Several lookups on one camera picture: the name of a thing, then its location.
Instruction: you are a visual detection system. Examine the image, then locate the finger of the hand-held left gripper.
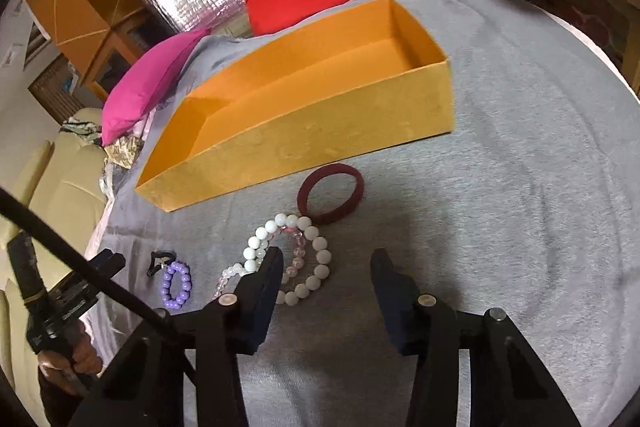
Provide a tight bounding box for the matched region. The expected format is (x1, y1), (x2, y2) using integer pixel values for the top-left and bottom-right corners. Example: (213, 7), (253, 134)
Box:
(89, 249), (127, 279)

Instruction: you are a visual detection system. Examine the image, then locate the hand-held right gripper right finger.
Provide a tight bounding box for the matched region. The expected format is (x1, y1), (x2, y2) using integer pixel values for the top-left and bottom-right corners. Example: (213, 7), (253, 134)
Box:
(370, 248), (583, 427)

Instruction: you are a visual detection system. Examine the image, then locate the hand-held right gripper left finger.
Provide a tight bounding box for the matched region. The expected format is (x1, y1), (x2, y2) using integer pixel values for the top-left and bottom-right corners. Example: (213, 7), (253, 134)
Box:
(67, 247), (285, 427)

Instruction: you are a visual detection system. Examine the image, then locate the black hair clip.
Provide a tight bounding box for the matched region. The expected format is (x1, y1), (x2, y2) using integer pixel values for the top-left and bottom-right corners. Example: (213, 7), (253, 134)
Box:
(146, 249), (177, 278)

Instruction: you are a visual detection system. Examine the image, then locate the purple bead bracelet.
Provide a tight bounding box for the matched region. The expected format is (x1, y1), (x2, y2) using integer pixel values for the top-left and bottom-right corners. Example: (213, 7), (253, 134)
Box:
(160, 260), (193, 310)

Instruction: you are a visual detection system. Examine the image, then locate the pink crystal bead bracelet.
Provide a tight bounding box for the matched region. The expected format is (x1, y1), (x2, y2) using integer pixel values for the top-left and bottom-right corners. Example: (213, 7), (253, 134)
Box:
(280, 227), (307, 285)

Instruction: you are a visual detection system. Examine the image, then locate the white bead bracelet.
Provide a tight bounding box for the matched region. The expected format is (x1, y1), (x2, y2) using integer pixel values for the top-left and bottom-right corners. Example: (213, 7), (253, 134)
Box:
(241, 214), (334, 306)

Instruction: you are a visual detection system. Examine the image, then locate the maroon bangle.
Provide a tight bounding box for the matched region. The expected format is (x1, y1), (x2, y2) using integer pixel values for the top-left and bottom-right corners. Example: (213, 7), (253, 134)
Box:
(296, 163), (366, 226)

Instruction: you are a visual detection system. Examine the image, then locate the orange cardboard box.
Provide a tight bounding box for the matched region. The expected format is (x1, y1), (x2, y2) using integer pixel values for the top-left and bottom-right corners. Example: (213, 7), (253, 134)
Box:
(134, 0), (456, 214)

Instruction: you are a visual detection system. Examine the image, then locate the person's left hand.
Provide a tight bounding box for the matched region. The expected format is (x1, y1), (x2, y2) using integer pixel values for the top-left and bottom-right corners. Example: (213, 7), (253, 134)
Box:
(37, 321), (104, 389)

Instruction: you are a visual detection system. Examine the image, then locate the beige sofa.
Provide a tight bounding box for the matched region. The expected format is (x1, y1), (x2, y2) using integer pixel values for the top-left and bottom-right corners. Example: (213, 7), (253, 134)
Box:
(0, 107), (108, 427)

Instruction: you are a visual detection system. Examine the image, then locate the gold patterned cloth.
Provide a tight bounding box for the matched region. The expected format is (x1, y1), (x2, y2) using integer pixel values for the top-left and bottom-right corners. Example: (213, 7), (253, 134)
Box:
(103, 134), (146, 168)

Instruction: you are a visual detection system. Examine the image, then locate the white floral cloth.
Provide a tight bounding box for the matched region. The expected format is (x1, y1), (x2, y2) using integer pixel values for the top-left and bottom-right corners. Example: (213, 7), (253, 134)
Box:
(60, 118), (103, 142)

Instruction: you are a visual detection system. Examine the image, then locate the brown woven basket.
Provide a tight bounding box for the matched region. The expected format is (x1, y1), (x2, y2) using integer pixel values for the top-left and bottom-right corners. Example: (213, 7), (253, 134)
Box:
(27, 57), (86, 118)

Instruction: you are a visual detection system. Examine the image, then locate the pink cushion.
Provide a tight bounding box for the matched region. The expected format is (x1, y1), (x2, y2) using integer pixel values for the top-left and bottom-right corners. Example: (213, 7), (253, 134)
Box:
(100, 27), (213, 146)

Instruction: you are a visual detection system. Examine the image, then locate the grey blanket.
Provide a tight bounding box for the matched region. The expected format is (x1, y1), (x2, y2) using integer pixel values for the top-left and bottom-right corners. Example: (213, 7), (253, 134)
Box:
(82, 0), (640, 427)

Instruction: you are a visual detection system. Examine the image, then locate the black cable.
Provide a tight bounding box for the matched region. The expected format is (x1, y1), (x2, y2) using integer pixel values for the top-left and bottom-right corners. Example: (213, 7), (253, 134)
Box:
(0, 186), (201, 388)

